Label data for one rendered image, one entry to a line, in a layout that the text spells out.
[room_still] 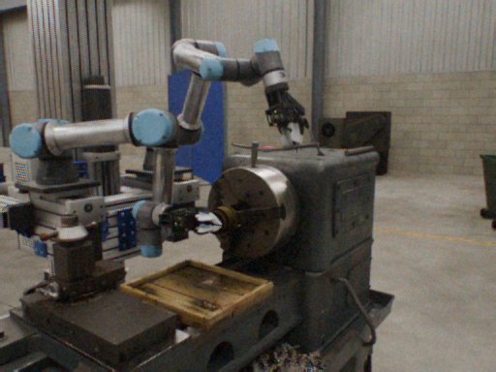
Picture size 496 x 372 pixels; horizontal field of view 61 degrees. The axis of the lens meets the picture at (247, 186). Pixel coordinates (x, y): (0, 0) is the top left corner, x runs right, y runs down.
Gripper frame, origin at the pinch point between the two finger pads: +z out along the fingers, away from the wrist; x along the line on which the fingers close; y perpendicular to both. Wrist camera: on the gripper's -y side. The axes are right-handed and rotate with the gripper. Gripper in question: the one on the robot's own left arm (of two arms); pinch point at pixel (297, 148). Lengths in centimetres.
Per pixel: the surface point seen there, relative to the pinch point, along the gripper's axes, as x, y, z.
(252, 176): -15.8, 6.0, 4.5
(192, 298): -28, 34, 35
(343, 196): -3.5, -29.6, 19.5
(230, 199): -24.5, 9.6, 9.5
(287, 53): -487, -946, -364
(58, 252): -32, 67, 12
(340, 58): -349, -966, -291
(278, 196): -8.8, 4.6, 12.9
